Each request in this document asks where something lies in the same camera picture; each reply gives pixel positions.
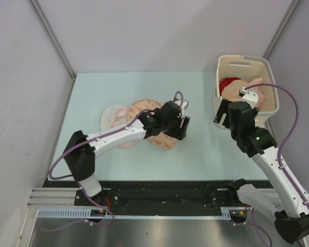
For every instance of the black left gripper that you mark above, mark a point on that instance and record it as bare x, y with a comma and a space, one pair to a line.
179, 133

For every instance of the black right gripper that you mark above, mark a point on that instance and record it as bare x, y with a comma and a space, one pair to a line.
223, 109

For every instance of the floral peach laundry bag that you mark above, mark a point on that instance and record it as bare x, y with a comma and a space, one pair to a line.
143, 110

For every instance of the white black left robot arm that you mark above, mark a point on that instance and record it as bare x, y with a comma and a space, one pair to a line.
82, 150

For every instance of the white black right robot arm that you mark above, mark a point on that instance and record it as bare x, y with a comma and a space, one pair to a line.
290, 212

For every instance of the beige bra in basket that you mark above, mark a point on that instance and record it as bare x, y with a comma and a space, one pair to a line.
231, 91

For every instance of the cream plastic laundry basket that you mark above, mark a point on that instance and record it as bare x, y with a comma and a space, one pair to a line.
248, 68

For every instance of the white mesh bag pink trim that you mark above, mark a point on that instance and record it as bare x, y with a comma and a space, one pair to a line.
118, 119

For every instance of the red garment in basket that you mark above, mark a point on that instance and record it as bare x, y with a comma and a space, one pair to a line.
225, 82

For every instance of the pink garment in basket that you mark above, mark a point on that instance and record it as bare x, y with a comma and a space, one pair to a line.
261, 97

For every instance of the white round mesh pad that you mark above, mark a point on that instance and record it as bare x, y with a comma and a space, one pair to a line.
107, 116

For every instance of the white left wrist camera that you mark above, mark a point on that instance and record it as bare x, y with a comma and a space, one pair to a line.
183, 104

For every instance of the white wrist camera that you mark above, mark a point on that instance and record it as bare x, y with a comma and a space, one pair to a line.
249, 96
183, 104

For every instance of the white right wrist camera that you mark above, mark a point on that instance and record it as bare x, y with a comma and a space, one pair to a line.
249, 96

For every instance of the white slotted cable duct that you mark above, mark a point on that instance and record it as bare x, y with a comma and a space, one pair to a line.
91, 213

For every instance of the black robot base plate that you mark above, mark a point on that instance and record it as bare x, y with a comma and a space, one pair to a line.
212, 193

